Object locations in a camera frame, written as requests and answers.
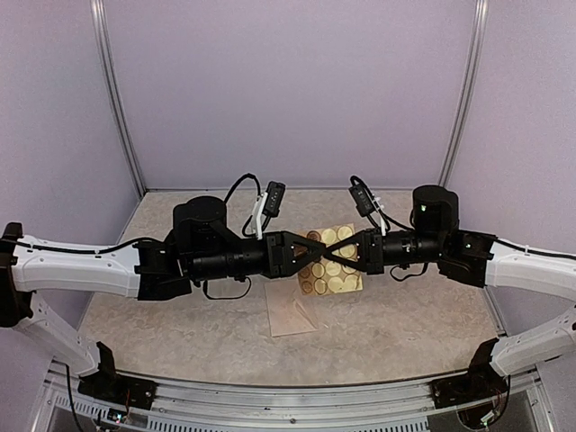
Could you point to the aluminium frame post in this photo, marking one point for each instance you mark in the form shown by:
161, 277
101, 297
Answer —
465, 98
104, 47

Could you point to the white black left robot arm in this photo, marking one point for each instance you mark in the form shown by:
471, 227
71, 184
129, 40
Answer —
199, 248

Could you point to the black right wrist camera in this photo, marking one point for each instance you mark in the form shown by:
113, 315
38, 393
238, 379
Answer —
363, 200

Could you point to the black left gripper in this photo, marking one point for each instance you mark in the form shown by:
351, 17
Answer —
274, 255

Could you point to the aluminium frame post right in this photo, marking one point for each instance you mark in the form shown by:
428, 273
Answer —
465, 98

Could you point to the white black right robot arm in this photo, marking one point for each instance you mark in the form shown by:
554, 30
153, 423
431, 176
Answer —
475, 259

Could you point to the brown round sticker sheet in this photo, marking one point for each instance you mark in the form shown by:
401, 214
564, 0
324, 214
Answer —
326, 277

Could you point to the aluminium front rail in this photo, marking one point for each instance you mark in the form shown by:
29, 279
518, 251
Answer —
181, 405

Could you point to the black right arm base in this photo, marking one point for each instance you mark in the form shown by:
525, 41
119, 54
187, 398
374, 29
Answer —
480, 381

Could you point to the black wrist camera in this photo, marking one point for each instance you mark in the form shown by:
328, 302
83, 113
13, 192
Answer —
274, 197
363, 200

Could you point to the aluminium frame post left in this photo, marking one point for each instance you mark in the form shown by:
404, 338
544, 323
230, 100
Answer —
104, 47

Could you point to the pink envelope with flap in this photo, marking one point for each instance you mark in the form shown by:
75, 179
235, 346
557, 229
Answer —
289, 311

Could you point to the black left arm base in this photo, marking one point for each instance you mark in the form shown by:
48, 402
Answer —
106, 384

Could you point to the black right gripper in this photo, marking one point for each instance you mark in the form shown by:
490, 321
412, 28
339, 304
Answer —
373, 251

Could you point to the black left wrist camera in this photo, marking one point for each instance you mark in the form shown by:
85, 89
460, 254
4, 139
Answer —
274, 197

